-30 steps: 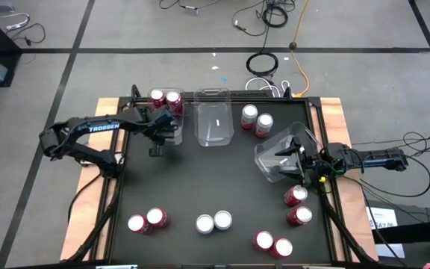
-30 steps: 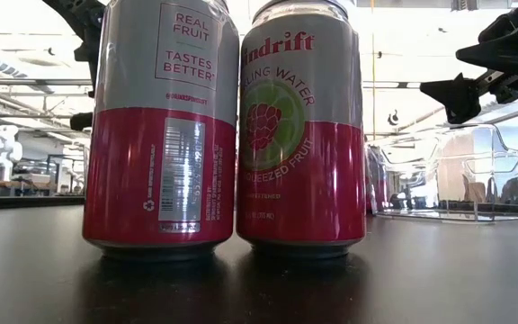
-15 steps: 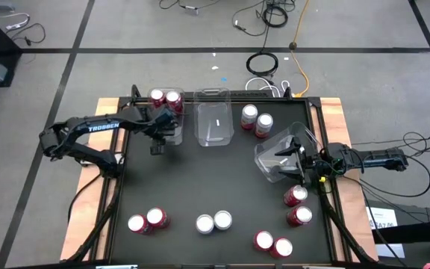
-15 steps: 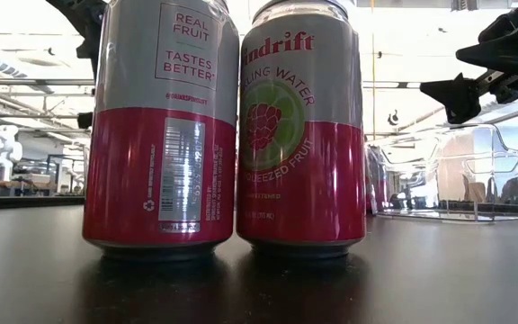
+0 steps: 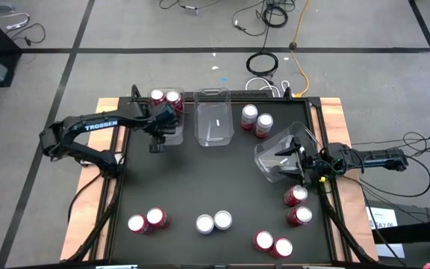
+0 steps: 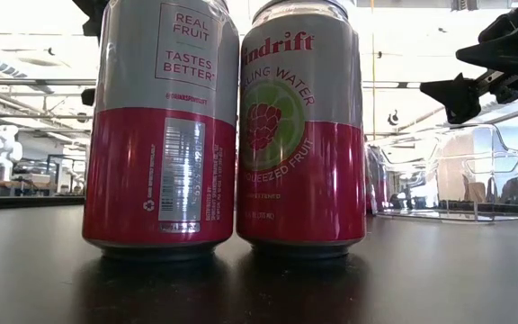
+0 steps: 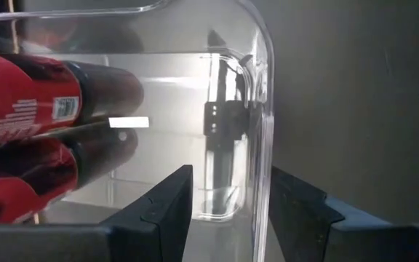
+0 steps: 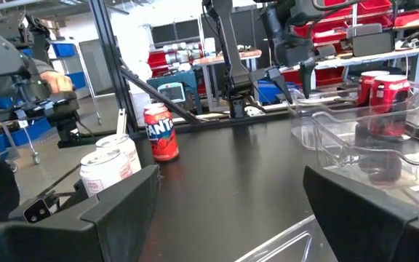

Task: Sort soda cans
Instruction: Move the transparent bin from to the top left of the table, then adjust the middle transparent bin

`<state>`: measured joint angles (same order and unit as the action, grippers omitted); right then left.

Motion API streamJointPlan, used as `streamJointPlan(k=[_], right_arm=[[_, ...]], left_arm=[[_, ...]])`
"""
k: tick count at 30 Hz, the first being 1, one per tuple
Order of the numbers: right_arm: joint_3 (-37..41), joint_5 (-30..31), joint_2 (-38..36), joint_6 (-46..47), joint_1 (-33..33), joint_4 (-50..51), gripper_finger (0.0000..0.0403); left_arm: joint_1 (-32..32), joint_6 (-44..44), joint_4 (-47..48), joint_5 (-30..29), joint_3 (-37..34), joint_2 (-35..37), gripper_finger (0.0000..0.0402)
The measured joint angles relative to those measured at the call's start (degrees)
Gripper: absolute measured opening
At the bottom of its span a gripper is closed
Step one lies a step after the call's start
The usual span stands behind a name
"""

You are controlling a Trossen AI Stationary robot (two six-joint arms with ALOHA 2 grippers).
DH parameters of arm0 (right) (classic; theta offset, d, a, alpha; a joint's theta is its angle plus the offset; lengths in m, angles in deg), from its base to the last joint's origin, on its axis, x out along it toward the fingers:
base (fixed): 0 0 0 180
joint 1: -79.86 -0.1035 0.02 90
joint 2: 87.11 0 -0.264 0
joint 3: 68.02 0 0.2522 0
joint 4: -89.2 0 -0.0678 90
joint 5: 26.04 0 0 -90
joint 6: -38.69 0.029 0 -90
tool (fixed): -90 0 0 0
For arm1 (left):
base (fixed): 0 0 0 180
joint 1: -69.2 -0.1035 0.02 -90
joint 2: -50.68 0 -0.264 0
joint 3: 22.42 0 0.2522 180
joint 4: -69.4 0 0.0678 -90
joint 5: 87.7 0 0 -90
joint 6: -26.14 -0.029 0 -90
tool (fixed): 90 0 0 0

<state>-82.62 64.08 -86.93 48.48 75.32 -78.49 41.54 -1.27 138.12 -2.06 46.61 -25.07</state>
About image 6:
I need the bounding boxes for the clear plastic bin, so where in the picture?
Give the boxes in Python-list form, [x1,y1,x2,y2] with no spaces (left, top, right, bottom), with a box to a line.
[366,101,518,222]

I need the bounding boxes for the long ceiling light bar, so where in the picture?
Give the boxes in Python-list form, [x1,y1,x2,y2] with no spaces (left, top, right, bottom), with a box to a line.
[0,77,422,90]

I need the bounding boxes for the white robot figure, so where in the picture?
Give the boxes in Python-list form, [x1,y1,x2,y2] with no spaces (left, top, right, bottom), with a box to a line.
[0,124,24,182]

